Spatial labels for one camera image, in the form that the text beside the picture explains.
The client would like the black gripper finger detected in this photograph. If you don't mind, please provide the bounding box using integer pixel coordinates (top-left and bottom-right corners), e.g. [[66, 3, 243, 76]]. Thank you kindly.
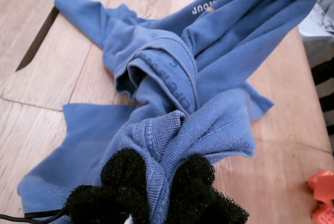
[[166, 153, 250, 224], [64, 148, 152, 224]]

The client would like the blue T-shirt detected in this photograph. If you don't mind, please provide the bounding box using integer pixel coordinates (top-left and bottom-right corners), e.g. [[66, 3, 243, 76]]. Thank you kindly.
[[17, 0, 326, 224]]

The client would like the black white striped object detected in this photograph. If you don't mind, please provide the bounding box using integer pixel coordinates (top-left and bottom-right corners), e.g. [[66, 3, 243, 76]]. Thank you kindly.
[[312, 61, 334, 157]]

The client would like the black camera cable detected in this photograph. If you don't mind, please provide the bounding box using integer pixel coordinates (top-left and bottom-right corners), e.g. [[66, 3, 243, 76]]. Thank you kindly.
[[0, 209, 70, 222]]

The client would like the wooden table cable hatch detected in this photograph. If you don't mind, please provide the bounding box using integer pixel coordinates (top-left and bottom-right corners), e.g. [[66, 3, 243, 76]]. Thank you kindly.
[[0, 0, 117, 112]]

